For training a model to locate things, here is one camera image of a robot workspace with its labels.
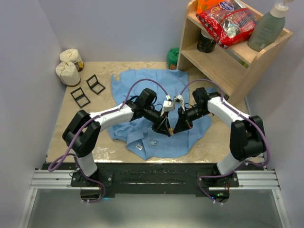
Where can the green lidded container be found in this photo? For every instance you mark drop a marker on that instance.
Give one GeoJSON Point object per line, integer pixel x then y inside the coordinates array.
{"type": "Point", "coordinates": [172, 58]}

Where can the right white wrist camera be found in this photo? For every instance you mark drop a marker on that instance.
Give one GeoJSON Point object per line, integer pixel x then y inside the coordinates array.
{"type": "Point", "coordinates": [179, 99]}

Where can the red candy bag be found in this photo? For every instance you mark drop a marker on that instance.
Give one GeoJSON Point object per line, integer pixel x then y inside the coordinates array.
{"type": "Point", "coordinates": [229, 22]}

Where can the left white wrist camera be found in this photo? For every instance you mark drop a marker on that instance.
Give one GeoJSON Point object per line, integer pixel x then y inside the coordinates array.
{"type": "Point", "coordinates": [167, 107]}

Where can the blue button shirt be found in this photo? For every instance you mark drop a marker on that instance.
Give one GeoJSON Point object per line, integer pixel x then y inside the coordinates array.
{"type": "Point", "coordinates": [138, 133]}

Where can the orange snack box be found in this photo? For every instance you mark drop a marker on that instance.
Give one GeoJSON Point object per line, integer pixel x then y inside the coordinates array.
{"type": "Point", "coordinates": [203, 5]}

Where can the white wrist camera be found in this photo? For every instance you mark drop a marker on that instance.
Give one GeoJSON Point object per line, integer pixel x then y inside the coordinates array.
{"type": "Point", "coordinates": [179, 99]}
{"type": "Point", "coordinates": [167, 107]}

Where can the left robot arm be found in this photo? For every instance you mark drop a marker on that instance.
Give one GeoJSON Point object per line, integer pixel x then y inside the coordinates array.
{"type": "Point", "coordinates": [83, 131]}

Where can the wooden shelf unit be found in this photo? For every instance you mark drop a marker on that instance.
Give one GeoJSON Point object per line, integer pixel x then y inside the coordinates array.
{"type": "Point", "coordinates": [236, 69]}

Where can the white cloth bag rear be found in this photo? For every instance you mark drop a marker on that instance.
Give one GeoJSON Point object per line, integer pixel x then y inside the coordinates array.
{"type": "Point", "coordinates": [72, 55]}

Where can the dark jar on shelf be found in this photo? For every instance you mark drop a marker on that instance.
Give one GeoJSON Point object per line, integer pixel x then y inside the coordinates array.
{"type": "Point", "coordinates": [206, 42]}

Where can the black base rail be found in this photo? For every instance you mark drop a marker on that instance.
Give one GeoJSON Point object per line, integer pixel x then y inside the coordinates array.
{"type": "Point", "coordinates": [111, 179]}

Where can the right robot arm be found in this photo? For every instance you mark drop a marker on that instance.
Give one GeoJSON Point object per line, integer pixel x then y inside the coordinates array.
{"type": "Point", "coordinates": [246, 132]}

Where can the white cloth bag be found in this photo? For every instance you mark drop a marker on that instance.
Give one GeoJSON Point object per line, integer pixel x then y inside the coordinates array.
{"type": "Point", "coordinates": [72, 55]}
{"type": "Point", "coordinates": [68, 73]}

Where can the green pump bottle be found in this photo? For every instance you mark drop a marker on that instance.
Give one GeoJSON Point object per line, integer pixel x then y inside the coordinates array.
{"type": "Point", "coordinates": [269, 26]}

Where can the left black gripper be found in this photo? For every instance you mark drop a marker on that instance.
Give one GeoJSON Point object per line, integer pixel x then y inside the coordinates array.
{"type": "Point", "coordinates": [161, 125]}

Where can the black stand rear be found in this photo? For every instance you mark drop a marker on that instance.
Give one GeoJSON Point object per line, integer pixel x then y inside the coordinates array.
{"type": "Point", "coordinates": [95, 85]}

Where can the black stand front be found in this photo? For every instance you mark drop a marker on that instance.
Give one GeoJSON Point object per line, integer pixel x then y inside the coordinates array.
{"type": "Point", "coordinates": [80, 98]}

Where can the black stand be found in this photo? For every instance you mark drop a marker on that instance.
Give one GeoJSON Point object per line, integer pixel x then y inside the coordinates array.
{"type": "Point", "coordinates": [95, 85]}
{"type": "Point", "coordinates": [80, 98]}

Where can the white cloth bag front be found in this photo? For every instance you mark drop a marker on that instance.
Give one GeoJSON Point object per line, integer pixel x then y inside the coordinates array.
{"type": "Point", "coordinates": [68, 73]}

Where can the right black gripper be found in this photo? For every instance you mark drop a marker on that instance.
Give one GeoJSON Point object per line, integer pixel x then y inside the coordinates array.
{"type": "Point", "coordinates": [182, 124]}

